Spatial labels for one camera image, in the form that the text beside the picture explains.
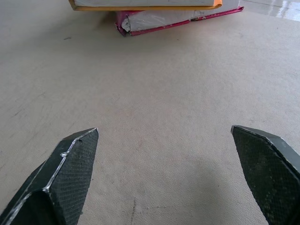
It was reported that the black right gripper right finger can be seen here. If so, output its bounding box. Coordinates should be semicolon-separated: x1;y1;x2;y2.
230;125;300;225

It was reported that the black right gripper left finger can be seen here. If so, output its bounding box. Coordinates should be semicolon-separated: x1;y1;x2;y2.
0;127;99;225

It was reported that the magenta cover book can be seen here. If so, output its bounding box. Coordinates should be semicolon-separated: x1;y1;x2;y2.
114;0;245;37

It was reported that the orange cover book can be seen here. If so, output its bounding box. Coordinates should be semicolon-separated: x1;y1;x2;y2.
68;0;223;12

